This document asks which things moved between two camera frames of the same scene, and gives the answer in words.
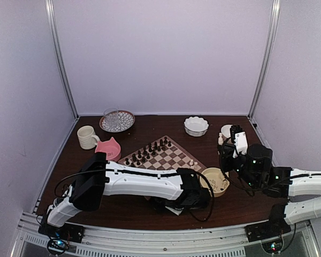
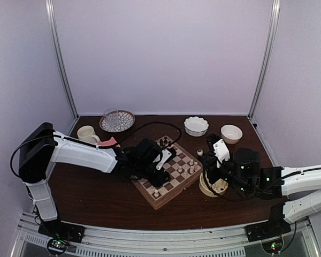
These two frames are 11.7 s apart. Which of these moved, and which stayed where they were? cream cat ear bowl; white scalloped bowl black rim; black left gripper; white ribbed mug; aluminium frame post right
Moved: black left gripper
Stayed: cream cat ear bowl; white scalloped bowl black rim; aluminium frame post right; white ribbed mug
